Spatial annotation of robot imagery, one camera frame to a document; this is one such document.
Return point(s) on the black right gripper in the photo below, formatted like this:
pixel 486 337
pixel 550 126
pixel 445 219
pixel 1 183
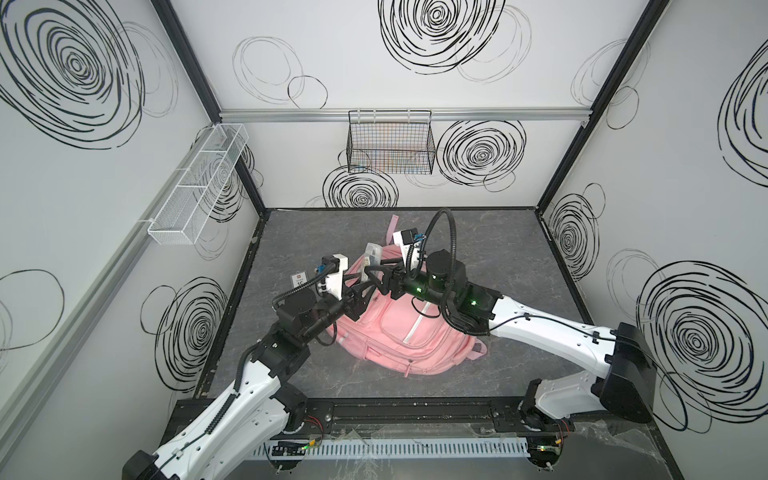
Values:
pixel 390 279

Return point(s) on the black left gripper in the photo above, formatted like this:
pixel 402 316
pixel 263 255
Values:
pixel 349 300

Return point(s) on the pink student backpack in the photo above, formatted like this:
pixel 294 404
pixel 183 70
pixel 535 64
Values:
pixel 406 336

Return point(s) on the clear plastic case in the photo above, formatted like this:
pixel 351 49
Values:
pixel 372 255

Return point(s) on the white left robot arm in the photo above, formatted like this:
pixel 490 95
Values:
pixel 260 403

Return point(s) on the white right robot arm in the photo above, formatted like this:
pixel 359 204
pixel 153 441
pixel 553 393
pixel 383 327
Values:
pixel 616 374

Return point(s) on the small white card packet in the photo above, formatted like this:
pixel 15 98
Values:
pixel 299 279

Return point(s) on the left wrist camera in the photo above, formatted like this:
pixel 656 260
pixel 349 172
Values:
pixel 332 270

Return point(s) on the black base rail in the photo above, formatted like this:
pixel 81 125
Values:
pixel 328 417

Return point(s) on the black wire wall basket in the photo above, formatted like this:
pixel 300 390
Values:
pixel 390 141

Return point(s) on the white mesh wall shelf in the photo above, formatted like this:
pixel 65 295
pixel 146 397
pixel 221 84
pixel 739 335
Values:
pixel 189 206

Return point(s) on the white slotted cable duct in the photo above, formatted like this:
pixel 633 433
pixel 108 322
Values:
pixel 429 448

